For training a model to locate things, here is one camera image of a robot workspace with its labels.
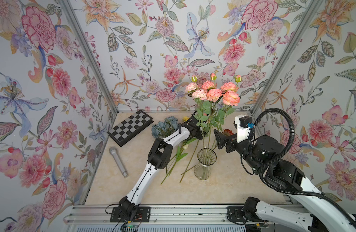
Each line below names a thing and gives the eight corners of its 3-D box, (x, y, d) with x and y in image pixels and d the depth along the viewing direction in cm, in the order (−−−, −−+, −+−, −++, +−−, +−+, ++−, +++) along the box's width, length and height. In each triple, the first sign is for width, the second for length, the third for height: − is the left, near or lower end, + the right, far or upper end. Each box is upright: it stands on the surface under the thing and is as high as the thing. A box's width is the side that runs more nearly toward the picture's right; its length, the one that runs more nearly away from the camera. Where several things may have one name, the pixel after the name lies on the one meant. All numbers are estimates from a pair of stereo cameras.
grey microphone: (122, 179, 88) (120, 177, 85) (110, 151, 100) (108, 148, 97) (129, 175, 89) (127, 173, 86) (116, 148, 101) (114, 145, 98)
